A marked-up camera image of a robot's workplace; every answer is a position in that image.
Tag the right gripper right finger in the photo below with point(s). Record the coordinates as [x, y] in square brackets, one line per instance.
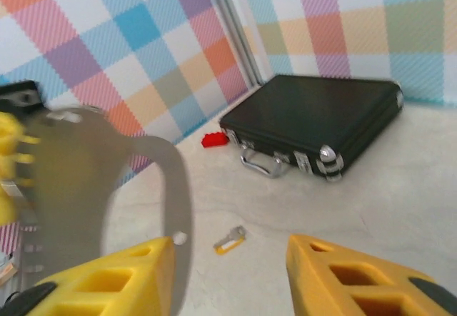
[357, 287]

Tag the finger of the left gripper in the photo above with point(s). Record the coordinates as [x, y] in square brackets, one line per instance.
[9, 134]

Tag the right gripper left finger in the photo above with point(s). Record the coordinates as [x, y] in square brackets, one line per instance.
[107, 287]

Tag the black briefcase with chrome trim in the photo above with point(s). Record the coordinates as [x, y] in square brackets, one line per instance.
[314, 116]

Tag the red toy brick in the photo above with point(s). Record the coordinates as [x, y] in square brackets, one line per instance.
[214, 140]

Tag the aluminium frame post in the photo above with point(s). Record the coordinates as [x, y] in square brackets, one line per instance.
[235, 27]

